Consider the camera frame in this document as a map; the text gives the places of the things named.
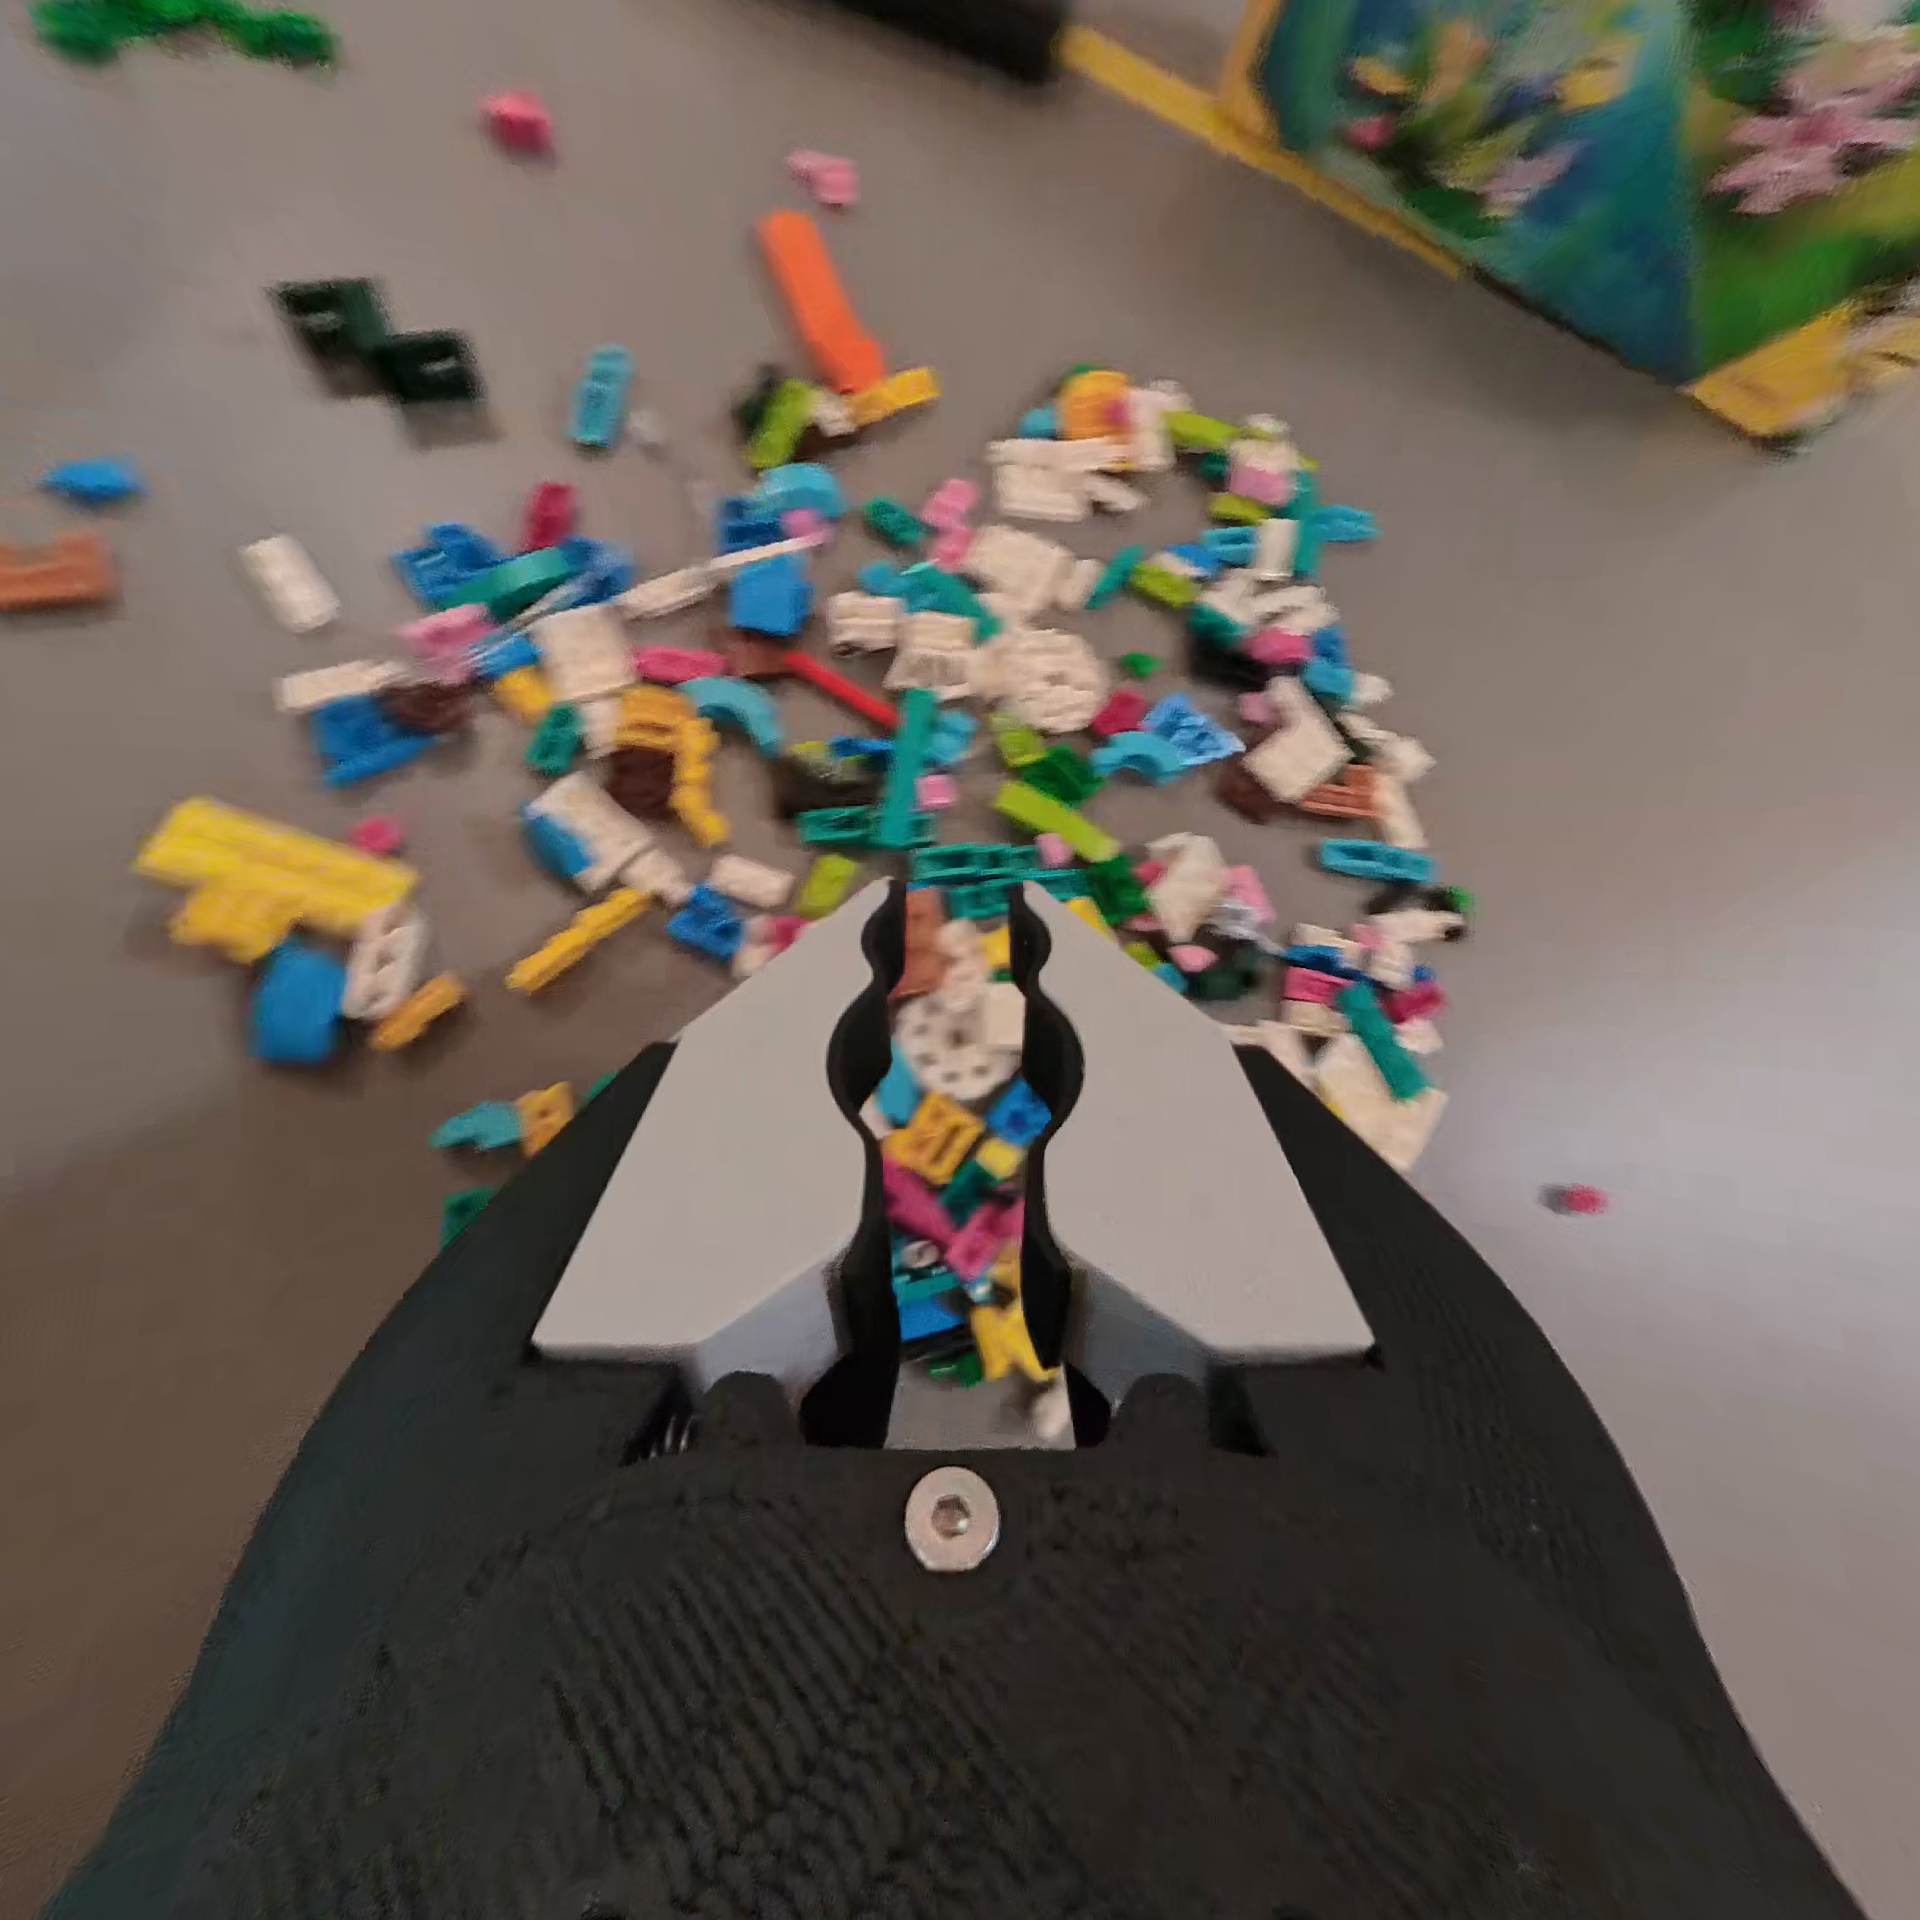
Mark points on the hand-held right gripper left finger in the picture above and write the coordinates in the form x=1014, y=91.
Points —
x=704, y=1185

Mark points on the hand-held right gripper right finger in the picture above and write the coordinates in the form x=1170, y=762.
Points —
x=1185, y=1185

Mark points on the pile of colourful bricks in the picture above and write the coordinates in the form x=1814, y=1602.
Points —
x=1035, y=674

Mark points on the grey desk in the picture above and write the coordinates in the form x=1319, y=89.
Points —
x=1650, y=749

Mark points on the small red brick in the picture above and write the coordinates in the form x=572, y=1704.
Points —
x=1576, y=1201

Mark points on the dark green brick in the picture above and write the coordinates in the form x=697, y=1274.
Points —
x=427, y=369

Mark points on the small brown plate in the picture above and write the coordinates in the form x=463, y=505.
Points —
x=59, y=571

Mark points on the orange brick separator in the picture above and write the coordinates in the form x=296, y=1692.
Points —
x=819, y=300

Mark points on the small blue brick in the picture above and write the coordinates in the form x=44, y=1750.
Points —
x=92, y=482

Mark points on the small pink brick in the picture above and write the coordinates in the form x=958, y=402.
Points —
x=822, y=177
x=518, y=120

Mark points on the colourful toy brick box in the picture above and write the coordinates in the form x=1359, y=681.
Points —
x=1500, y=180

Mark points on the black flat case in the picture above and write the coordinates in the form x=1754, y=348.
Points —
x=975, y=30

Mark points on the group of green bricks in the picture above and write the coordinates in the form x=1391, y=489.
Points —
x=182, y=27

